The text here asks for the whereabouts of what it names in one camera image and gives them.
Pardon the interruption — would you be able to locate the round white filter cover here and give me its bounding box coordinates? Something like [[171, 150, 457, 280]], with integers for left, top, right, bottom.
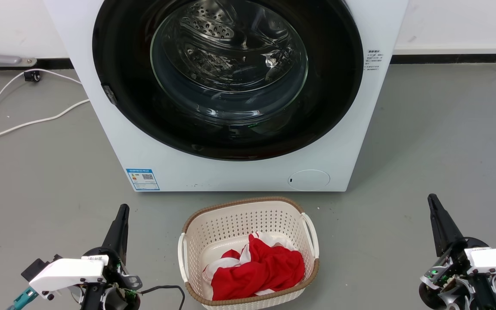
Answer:
[[288, 169, 331, 192]]

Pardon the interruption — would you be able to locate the cream perforated laundry basket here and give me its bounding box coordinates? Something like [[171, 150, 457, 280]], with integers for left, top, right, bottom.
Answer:
[[177, 196, 320, 310]]

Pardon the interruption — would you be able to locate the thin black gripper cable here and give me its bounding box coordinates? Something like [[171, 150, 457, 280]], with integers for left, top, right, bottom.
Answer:
[[139, 285, 186, 310]]

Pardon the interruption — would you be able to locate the perforated steel washer drum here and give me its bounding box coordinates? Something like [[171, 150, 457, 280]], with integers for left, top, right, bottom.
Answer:
[[162, 0, 294, 87]]

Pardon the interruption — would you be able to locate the small printed text sticker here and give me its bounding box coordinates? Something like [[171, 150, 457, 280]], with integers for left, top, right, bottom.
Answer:
[[363, 49, 383, 72]]

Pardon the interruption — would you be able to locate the white front-load washing machine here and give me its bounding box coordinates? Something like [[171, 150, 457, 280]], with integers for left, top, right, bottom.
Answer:
[[43, 0, 409, 192]]

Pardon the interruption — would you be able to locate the blue energy label sticker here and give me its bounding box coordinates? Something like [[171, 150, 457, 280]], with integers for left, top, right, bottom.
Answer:
[[125, 168, 161, 191]]

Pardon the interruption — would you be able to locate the white garment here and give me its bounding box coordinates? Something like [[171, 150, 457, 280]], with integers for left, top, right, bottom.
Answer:
[[202, 231, 297, 298]]

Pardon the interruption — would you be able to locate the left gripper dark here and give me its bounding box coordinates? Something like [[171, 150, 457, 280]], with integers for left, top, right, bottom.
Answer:
[[80, 204, 143, 310]]

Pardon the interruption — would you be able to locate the red garment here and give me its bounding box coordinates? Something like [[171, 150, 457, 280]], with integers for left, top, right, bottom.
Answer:
[[210, 233, 306, 301]]

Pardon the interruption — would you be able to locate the round black glass washer door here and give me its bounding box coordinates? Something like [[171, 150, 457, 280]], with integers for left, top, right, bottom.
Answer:
[[92, 0, 364, 161]]

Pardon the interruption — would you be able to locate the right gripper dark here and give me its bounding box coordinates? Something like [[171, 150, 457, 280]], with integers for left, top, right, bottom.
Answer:
[[418, 193, 496, 310]]

